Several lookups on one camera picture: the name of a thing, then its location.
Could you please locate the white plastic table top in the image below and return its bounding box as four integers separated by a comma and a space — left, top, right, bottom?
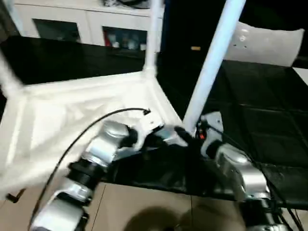
0, 69, 188, 194

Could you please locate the black table mat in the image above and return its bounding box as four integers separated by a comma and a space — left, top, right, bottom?
0, 36, 308, 205

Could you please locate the grey pillow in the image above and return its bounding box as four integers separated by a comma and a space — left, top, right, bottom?
225, 21, 305, 67

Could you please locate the white glass-door cabinet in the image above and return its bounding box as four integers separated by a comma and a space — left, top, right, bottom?
14, 0, 166, 52

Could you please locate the grey pot on cabinet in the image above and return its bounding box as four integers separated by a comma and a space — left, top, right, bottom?
120, 0, 154, 7

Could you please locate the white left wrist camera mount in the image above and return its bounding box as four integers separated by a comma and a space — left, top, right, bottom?
134, 113, 164, 150

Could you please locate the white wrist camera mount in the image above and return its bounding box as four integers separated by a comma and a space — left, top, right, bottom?
198, 111, 224, 158
134, 113, 164, 150

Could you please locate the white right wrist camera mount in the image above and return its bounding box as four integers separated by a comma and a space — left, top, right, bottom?
198, 111, 224, 158

